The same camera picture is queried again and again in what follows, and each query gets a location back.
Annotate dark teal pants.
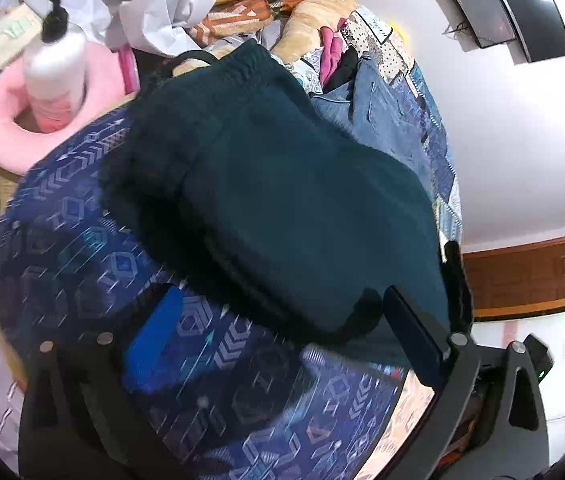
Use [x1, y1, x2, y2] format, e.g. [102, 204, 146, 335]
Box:
[98, 41, 449, 367]

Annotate wooden wardrobe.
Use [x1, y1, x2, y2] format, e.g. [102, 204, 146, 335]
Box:
[464, 236, 565, 321]

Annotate folded blue jeans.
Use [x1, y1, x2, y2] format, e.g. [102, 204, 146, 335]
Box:
[311, 55, 435, 196]

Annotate yellow foam bed guard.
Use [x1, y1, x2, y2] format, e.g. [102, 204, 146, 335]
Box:
[391, 23, 411, 44]

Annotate white pump lotion bottle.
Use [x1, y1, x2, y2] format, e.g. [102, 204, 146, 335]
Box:
[23, 0, 87, 132]

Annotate magenta garment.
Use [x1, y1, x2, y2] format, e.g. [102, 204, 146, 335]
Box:
[319, 26, 345, 88]

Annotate blue patchwork bedspread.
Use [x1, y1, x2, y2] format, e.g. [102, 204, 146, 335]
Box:
[272, 6, 463, 242]

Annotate orange floral blanket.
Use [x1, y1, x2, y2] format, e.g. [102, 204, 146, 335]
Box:
[270, 0, 359, 63]

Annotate grey crumpled cloth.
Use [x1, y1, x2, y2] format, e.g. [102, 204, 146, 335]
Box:
[104, 0, 216, 58]

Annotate pink ring cushion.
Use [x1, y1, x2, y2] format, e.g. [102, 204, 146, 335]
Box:
[0, 42, 126, 176]

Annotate small black wall monitor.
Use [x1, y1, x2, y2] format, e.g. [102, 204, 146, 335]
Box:
[454, 0, 517, 49]

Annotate wall mounted black television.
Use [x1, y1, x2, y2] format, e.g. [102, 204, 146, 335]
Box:
[502, 0, 565, 63]

